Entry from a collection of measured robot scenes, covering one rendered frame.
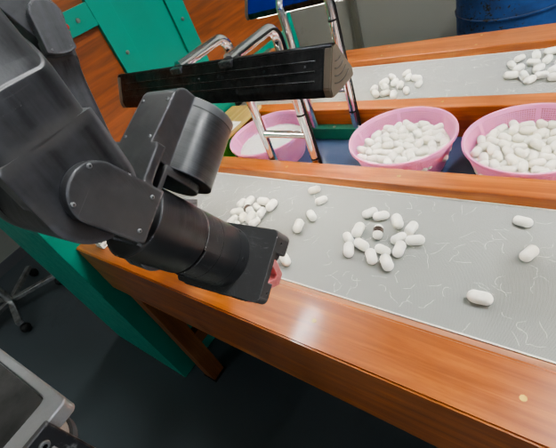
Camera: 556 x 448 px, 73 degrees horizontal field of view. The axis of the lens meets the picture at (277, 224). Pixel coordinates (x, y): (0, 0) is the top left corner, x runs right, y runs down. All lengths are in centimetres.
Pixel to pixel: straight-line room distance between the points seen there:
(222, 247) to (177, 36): 119
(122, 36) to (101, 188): 110
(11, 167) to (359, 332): 53
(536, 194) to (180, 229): 68
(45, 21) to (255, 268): 46
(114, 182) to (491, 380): 51
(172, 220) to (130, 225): 4
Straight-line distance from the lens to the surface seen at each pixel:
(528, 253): 73
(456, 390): 58
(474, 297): 67
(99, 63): 127
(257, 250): 33
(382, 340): 62
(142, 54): 135
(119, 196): 23
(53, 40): 64
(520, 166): 92
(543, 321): 68
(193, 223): 28
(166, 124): 28
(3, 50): 22
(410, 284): 71
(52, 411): 42
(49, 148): 22
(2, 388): 49
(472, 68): 137
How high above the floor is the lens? 130
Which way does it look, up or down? 38 degrees down
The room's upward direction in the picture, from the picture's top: 24 degrees counter-clockwise
